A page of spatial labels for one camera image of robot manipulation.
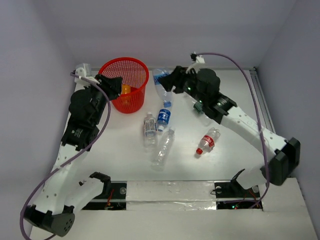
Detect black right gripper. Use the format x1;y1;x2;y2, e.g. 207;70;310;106
158;65;207;105

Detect orange plastic bottle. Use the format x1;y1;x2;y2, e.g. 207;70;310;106
121;84;131;105

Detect light blue label bottle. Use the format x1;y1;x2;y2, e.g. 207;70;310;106
152;68;173;108

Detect green label clear bottle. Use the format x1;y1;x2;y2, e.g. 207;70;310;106
193;101;212;127

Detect blue label clear bottle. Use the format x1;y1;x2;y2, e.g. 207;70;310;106
156;101;173;132

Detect white orange label bottle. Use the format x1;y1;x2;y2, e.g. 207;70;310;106
143;112;158;152

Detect red label cola bottle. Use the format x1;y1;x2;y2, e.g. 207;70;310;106
195;127;221;155

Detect plain clear plastic bottle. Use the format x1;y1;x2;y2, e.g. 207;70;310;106
151;127;176;171

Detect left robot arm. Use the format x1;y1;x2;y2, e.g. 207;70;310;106
20;73;123;237

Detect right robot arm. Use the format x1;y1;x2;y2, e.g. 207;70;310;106
152;66;301;196

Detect red plastic mesh bin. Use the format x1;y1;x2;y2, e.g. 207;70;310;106
98;57;149;114

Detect silver foil tape strip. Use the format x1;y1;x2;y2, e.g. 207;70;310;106
125;181;217;211

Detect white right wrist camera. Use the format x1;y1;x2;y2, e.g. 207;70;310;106
185;52;205;74

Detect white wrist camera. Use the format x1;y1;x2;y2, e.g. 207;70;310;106
185;52;205;74
74;63;99;86

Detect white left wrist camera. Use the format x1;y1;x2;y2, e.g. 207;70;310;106
74;63;99;86

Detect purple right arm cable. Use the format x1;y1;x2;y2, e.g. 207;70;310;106
201;52;271;211

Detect aluminium rail on wall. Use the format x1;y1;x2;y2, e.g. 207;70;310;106
249;67;276;133

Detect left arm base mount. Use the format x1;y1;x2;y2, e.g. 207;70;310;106
82;181;127;211

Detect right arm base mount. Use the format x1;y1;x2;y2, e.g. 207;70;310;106
210;181;263;210

